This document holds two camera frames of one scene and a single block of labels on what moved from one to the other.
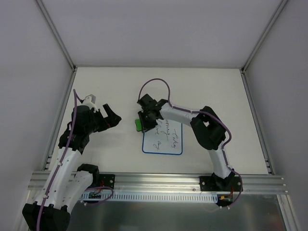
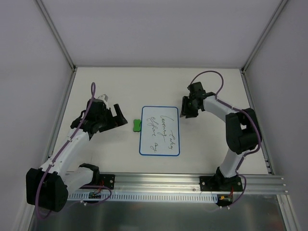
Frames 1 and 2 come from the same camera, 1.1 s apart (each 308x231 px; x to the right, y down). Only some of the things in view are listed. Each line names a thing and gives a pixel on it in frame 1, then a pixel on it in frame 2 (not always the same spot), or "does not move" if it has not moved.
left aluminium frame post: x=57 y=34 does not move
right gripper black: x=145 y=120 -> x=190 y=106
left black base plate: x=107 y=180 does not move
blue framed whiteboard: x=166 y=138 does not move
